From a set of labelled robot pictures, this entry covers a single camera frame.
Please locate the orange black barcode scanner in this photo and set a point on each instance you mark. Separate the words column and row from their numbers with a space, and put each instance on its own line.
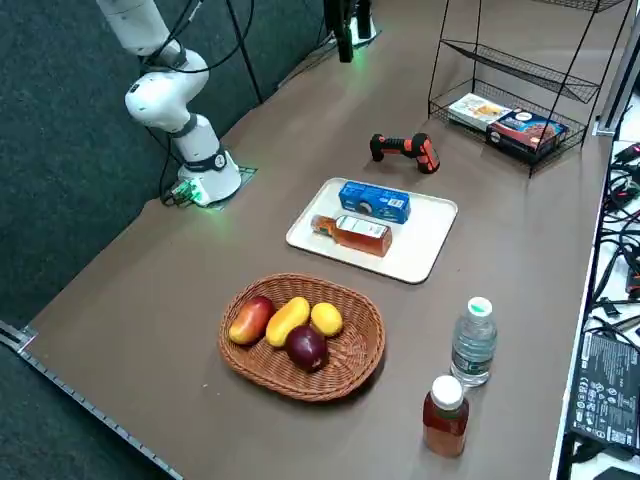
column 425, row 152

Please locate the blue Oreo cookie box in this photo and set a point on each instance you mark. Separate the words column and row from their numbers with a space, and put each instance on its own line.
column 380, row 200

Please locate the white rectangular tray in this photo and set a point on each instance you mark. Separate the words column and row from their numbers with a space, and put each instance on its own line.
column 415, row 250

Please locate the white cracker box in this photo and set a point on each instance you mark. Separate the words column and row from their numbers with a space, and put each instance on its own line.
column 475, row 111

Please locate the silver base mounting plate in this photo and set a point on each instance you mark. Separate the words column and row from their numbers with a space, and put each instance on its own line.
column 247, row 172

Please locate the dark chocolate cookie box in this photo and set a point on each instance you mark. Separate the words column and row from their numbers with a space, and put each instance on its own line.
column 525, row 135

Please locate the silver aluminium profile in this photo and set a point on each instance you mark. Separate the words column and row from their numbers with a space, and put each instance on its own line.
column 615, row 85

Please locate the small yellow mango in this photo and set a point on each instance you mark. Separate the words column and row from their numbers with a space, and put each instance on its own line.
column 326, row 320

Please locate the long yellow mango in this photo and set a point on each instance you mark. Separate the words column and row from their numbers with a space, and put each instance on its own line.
column 286, row 322

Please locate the red and yellow mango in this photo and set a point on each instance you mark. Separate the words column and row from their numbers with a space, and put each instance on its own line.
column 250, row 320

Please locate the brown wicker basket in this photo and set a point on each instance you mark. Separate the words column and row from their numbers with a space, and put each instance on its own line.
column 350, row 370

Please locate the clear water bottle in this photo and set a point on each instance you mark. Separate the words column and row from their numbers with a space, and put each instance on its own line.
column 474, row 345

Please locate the small amber juice bottle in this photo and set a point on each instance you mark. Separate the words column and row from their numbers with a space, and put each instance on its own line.
column 445, row 425

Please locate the black labelled power adapter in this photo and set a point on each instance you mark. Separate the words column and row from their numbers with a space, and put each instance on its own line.
column 605, row 390

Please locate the black camera stand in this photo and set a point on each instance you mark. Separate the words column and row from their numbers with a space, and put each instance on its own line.
column 245, row 55

